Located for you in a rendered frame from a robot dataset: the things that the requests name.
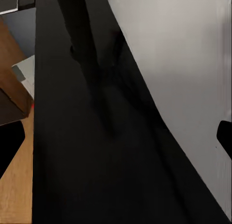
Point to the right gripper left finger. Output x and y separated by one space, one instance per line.
12 136

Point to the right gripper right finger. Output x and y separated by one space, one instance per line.
224 136

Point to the notebook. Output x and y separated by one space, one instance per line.
8 6

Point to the cabinet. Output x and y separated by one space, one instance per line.
13 95

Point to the monitor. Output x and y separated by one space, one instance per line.
183 49

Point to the desktop computer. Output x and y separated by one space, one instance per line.
24 72

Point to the desk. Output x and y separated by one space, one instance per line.
98 157

